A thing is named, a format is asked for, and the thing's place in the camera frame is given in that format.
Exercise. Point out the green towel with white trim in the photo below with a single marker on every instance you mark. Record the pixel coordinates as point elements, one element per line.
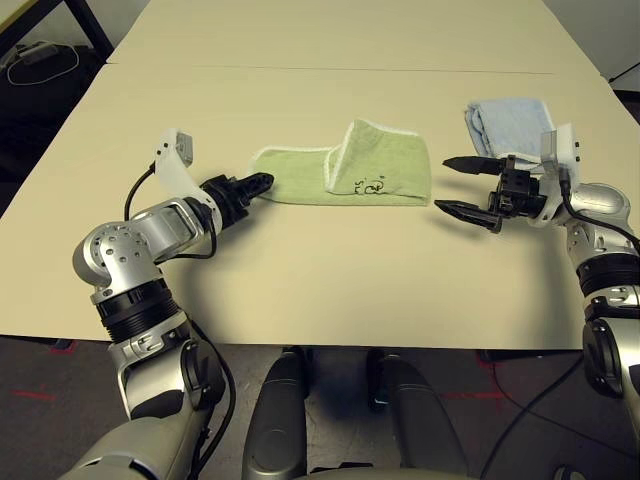
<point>375,160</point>

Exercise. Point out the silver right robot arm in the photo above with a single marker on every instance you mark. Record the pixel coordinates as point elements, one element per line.
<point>605,240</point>

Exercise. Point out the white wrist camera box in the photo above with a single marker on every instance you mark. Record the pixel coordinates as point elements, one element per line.
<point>172,162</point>
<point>565,145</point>

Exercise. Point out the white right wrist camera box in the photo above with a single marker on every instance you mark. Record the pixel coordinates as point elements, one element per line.
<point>565,145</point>

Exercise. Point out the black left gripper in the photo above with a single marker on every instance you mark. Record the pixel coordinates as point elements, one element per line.
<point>227,200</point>

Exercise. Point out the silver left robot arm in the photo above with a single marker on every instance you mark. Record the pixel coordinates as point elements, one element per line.
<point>130,250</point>

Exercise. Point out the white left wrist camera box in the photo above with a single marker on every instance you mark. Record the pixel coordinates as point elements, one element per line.
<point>172,162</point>

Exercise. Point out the folded light blue towel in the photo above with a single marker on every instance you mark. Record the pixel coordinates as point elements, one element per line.
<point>505,125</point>

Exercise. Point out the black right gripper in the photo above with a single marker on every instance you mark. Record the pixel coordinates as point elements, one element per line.
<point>520,195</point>

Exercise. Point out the wooden side table black frame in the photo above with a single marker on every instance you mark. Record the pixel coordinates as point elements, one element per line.
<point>85,20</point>

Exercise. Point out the grey power adapter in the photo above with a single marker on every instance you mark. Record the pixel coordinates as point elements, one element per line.
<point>37,51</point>

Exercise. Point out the black metal frame rack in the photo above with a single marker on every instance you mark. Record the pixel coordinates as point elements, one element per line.
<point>625,105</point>

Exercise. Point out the grey round disc object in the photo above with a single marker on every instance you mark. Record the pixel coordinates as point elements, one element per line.
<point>567,472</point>

